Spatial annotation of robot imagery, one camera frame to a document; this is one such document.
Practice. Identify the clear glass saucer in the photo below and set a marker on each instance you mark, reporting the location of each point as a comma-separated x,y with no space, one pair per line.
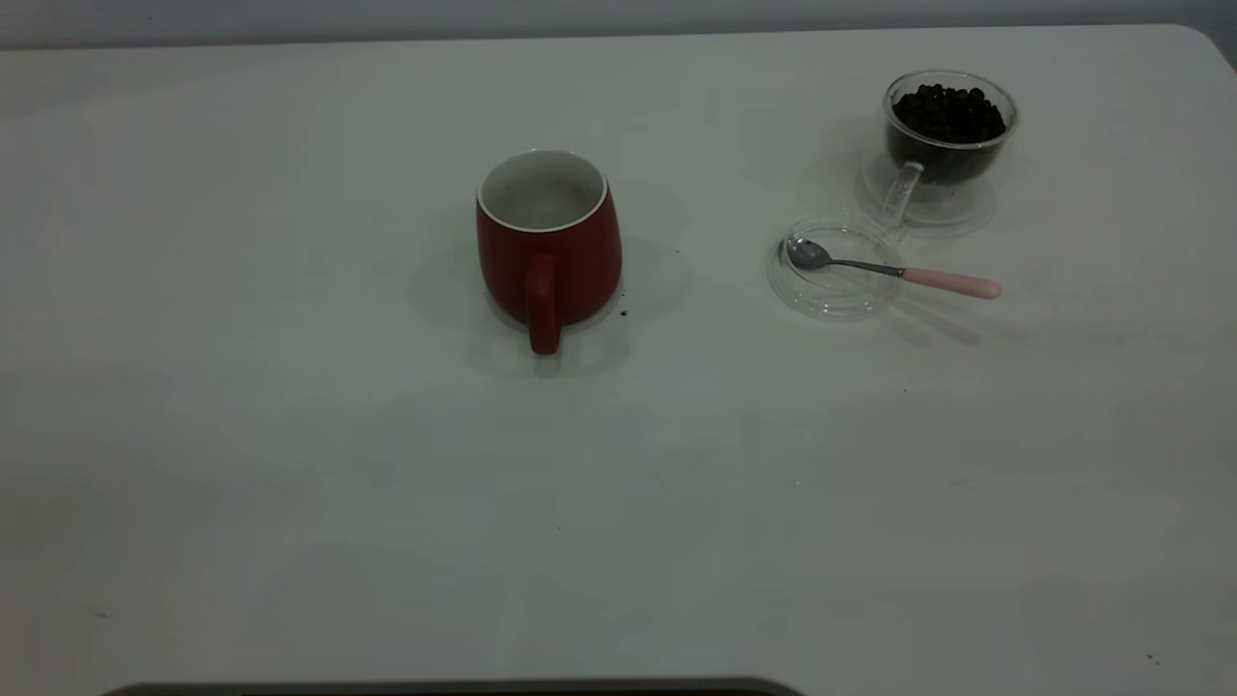
831,290

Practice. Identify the dark coffee beans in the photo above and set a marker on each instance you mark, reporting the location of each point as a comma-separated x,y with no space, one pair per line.
950,116

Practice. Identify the red ceramic cup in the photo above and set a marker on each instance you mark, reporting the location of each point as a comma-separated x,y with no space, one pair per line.
570,271

